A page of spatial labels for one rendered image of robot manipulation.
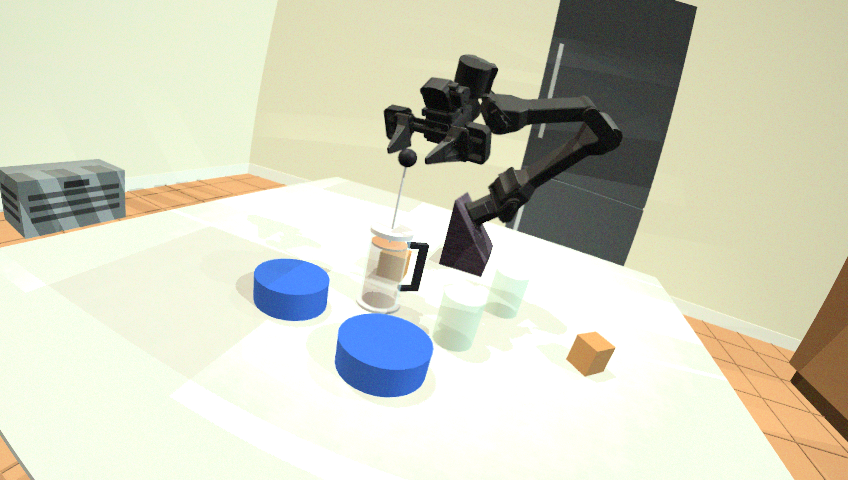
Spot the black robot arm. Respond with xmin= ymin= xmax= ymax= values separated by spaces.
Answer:
xmin=420 ymin=54 xmax=623 ymax=229

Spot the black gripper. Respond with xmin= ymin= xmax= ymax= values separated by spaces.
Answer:
xmin=383 ymin=104 xmax=492 ymax=165

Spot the glass french press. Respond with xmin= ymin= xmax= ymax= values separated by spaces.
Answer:
xmin=356 ymin=148 xmax=429 ymax=314

